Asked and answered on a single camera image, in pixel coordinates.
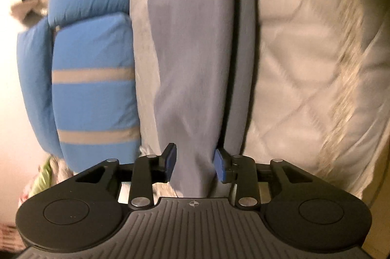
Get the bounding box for grey quilted bedspread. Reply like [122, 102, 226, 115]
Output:
[129, 0, 390, 201]

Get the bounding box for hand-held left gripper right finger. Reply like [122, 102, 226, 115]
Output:
[215, 149, 318, 211]

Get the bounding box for grey sweatpants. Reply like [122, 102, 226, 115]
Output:
[148, 0, 259, 199]

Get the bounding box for light green blanket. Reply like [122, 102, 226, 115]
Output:
[29, 155, 54, 196]

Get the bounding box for plain blue pillow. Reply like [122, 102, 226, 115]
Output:
[17, 17, 64, 160]

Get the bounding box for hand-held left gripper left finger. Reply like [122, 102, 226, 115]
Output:
[76, 143, 177, 211]

